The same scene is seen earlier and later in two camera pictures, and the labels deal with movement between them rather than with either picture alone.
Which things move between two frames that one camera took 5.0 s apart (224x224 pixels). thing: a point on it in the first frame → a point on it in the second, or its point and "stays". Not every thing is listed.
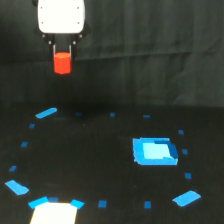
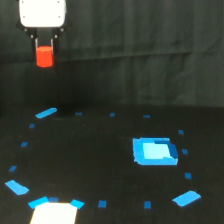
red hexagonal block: x=62 y=63 → x=44 y=56
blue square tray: x=155 y=151 stays
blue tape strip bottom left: x=38 y=201 stays
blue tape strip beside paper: x=77 y=203 stays
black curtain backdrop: x=137 y=53 stays
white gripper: x=62 y=21 → x=44 y=18
